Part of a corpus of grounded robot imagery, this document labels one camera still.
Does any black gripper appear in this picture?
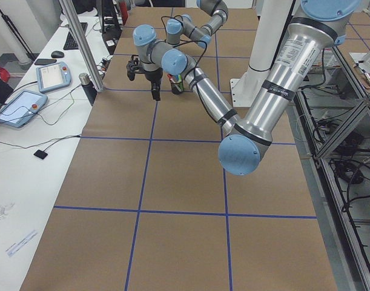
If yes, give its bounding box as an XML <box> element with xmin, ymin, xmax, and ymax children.
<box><xmin>145</xmin><ymin>69</ymin><xmax>163</xmax><ymax>101</ymax></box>

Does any steel water bottle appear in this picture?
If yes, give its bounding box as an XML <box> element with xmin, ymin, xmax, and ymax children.
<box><xmin>79</xmin><ymin>73</ymin><xmax>97</xmax><ymax>106</ymax></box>

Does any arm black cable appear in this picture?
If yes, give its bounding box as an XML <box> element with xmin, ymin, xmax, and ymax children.
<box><xmin>160</xmin><ymin>15</ymin><xmax>208</xmax><ymax>58</ymax></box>
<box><xmin>189</xmin><ymin>57</ymin><xmax>231</xmax><ymax>128</ymax></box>

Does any black keyboard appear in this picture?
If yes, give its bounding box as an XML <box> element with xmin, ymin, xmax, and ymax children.
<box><xmin>63</xmin><ymin>22</ymin><xmax>89</xmax><ymax>51</ymax></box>

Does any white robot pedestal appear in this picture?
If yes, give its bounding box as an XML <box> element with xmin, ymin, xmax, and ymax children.
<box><xmin>231</xmin><ymin>0</ymin><xmax>296</xmax><ymax>108</ymax></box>

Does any black computer mouse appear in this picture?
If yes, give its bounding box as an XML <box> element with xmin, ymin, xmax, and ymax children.
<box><xmin>51</xmin><ymin>50</ymin><xmax>65</xmax><ymax>59</ymax></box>

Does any teach pendant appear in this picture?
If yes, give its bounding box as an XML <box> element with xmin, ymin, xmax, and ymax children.
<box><xmin>36</xmin><ymin>62</ymin><xmax>71</xmax><ymax>93</ymax></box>
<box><xmin>0</xmin><ymin>90</ymin><xmax>48</xmax><ymax>128</ymax></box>

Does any aluminium frame post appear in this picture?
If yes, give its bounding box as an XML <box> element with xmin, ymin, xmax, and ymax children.
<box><xmin>59</xmin><ymin>0</ymin><xmax>104</xmax><ymax>92</ymax></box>

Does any aluminium frame rack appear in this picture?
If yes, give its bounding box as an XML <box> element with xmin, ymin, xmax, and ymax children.
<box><xmin>278</xmin><ymin>27</ymin><xmax>370</xmax><ymax>291</ymax></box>

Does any far teach pendant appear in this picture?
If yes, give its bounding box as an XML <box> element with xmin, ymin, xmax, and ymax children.
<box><xmin>36</xmin><ymin>62</ymin><xmax>71</xmax><ymax>93</ymax></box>

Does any near teach pendant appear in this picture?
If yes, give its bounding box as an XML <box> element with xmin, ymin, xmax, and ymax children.
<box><xmin>0</xmin><ymin>90</ymin><xmax>48</xmax><ymax>128</ymax></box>

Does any black phone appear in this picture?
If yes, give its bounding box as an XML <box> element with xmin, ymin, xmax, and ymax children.
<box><xmin>34</xmin><ymin>58</ymin><xmax>57</xmax><ymax>66</ymax></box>

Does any black mesh pen cup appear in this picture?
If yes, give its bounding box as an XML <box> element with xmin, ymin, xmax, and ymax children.
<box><xmin>168</xmin><ymin>75</ymin><xmax>183</xmax><ymax>95</ymax></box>

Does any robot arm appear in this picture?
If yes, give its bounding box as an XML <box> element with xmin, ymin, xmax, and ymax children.
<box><xmin>127</xmin><ymin>1</ymin><xmax>359</xmax><ymax>175</ymax></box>
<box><xmin>165</xmin><ymin>1</ymin><xmax>229</xmax><ymax>49</ymax></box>

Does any small black square device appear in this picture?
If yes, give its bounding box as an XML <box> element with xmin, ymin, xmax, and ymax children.
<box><xmin>33</xmin><ymin>150</ymin><xmax>48</xmax><ymax>159</ymax></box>

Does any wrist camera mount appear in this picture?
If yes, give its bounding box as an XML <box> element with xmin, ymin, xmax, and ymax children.
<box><xmin>126</xmin><ymin>55</ymin><xmax>144</xmax><ymax>81</ymax></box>

